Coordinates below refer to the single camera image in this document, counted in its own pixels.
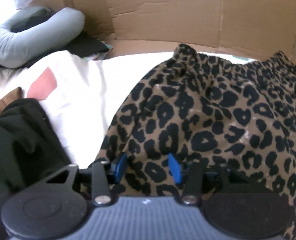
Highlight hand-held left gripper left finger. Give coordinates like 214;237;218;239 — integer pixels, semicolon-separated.
40;152;128;205

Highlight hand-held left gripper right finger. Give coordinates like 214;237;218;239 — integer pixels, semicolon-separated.
168;152;266;205

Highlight leopard print pants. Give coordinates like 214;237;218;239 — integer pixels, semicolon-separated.
80;43;296;240

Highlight white bear printed blanket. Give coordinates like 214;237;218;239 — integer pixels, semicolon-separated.
0;51;259;168

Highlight black garment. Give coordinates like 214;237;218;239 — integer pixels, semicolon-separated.
0;99;73;240

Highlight dark cloth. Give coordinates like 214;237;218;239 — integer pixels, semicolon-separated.
65;34;111;57

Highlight grey neck pillow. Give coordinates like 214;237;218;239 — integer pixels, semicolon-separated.
0;6;86;68

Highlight brown cardboard sheet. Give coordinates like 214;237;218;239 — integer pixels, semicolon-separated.
34;0;296;63

